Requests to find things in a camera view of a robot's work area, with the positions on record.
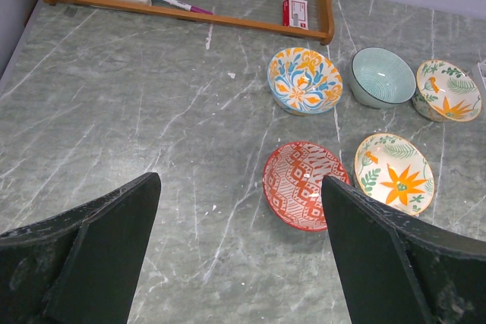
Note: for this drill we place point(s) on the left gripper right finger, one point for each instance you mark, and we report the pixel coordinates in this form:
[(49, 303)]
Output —
[(395, 268)]

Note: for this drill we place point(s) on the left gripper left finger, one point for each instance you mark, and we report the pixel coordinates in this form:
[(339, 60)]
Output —
[(82, 265)]

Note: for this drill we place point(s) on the blue orange floral bowl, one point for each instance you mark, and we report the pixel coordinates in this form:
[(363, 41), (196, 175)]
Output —
[(303, 81)]

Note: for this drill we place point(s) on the white wire dish rack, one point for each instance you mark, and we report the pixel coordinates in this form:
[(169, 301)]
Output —
[(478, 73)]

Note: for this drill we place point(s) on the light teal bowl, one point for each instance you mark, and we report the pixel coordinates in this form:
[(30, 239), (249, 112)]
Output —
[(380, 79)]

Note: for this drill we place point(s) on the red white card box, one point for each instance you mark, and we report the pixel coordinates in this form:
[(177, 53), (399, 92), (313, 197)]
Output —
[(295, 14)]

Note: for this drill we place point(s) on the leaf and orange flower bowl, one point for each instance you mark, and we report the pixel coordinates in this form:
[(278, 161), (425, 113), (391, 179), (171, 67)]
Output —
[(391, 170)]

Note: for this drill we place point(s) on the red patterned bowl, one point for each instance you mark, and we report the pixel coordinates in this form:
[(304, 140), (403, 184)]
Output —
[(292, 182)]

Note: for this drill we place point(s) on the pink white pen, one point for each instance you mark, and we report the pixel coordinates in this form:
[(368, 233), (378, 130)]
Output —
[(187, 7)]

